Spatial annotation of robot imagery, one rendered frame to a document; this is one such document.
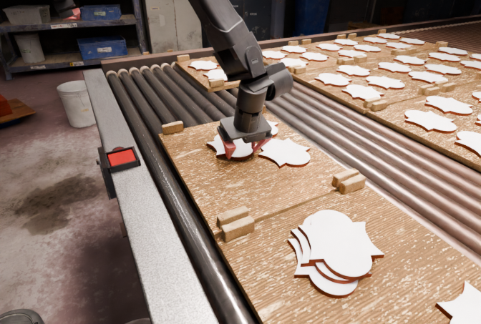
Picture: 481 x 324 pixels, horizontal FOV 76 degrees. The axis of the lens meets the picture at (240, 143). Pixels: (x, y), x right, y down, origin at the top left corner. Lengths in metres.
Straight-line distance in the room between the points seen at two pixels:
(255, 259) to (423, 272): 0.26
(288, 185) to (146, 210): 0.30
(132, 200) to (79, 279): 1.17
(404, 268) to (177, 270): 0.36
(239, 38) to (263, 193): 0.31
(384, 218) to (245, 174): 0.29
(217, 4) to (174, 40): 4.56
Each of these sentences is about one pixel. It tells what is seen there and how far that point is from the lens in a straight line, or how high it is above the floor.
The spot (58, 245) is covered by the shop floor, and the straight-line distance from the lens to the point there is 2.05.
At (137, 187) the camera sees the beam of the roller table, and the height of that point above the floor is 0.92.
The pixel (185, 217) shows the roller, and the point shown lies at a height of 0.92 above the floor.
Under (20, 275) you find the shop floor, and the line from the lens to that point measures 2.00.
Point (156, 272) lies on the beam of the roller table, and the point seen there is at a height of 0.92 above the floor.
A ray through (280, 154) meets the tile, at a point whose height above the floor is 0.95.
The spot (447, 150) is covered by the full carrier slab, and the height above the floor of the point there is 0.93.
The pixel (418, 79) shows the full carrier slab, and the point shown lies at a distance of 1.44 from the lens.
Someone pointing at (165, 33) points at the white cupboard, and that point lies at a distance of 5.10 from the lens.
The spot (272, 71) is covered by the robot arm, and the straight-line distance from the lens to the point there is 0.65.
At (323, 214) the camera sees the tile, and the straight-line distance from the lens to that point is 0.58.
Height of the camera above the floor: 1.35
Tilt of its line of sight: 31 degrees down
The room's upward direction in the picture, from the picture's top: straight up
